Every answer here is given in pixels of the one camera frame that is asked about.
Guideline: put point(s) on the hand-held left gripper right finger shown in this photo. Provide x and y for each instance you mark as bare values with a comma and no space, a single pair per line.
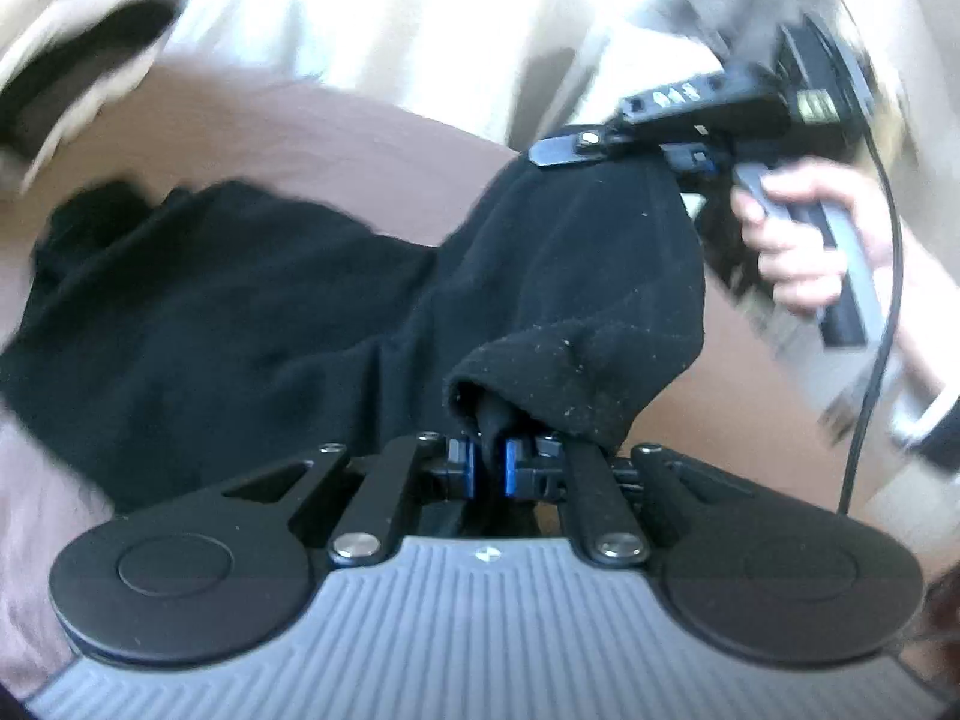
514,469

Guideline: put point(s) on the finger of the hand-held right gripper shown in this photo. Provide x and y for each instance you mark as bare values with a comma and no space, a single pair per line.
577,144

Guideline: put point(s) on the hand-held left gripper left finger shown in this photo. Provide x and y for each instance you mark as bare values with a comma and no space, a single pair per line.
469,465

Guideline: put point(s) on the black sweater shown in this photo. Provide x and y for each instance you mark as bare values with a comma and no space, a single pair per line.
300,330

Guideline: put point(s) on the person's right forearm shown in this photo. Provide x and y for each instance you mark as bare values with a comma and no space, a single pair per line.
919,360

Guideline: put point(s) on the person's right hand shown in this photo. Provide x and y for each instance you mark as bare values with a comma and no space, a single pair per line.
795,262

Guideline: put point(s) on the brown bed sheet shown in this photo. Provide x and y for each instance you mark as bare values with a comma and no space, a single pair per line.
300,127

